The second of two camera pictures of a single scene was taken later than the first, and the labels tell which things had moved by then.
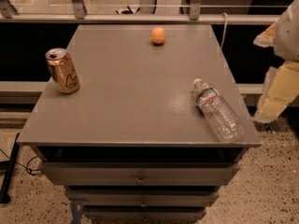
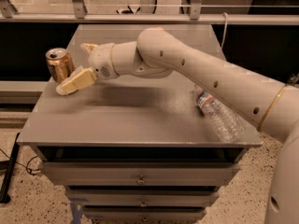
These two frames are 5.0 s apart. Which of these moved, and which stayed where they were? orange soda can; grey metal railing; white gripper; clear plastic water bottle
Moved: white gripper
Stayed: grey metal railing; clear plastic water bottle; orange soda can
